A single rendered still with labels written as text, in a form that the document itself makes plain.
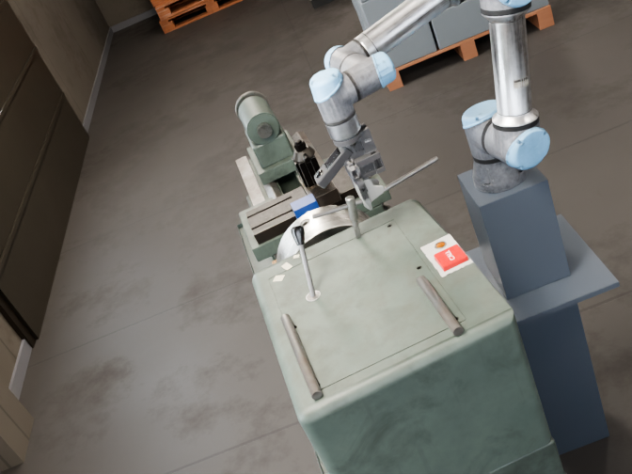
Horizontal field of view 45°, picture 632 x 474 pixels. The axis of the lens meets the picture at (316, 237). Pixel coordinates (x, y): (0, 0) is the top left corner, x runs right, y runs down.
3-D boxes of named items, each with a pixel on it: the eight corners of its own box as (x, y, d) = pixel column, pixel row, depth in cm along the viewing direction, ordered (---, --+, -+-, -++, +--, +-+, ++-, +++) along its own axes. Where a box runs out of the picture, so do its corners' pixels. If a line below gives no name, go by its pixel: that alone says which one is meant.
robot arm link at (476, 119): (497, 132, 220) (485, 90, 213) (526, 145, 209) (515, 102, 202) (462, 151, 218) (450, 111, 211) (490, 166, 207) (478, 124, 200)
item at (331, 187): (341, 199, 267) (337, 187, 264) (315, 212, 267) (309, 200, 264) (326, 176, 284) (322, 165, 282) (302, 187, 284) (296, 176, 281)
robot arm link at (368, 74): (370, 43, 180) (329, 65, 178) (392, 52, 171) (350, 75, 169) (380, 72, 184) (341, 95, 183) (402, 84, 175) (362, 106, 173)
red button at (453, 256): (469, 262, 170) (467, 256, 169) (445, 275, 170) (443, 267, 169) (459, 249, 175) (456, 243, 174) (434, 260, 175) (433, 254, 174)
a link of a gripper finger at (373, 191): (391, 206, 187) (379, 175, 182) (370, 216, 187) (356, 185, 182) (387, 200, 190) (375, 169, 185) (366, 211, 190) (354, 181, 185)
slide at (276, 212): (368, 193, 273) (364, 182, 271) (259, 244, 272) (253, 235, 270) (354, 172, 288) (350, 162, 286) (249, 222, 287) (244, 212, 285)
